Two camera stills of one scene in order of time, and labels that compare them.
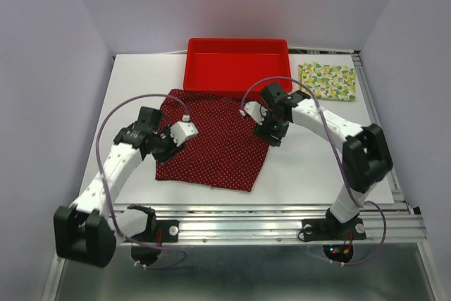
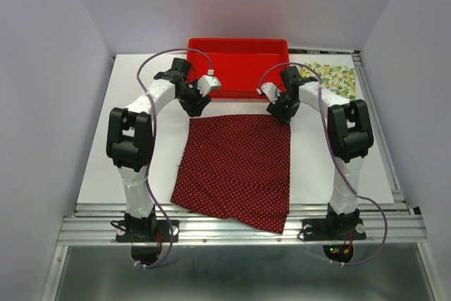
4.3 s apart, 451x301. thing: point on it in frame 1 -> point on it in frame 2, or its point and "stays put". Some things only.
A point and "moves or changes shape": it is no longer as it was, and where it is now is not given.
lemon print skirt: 328,81 stays put
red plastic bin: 233,65 stays put
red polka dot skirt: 227,152 moves or changes shape
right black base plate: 322,230 stays put
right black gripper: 263,132 -> 275,110
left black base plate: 159,231 stays put
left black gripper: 173,150 -> 194,109
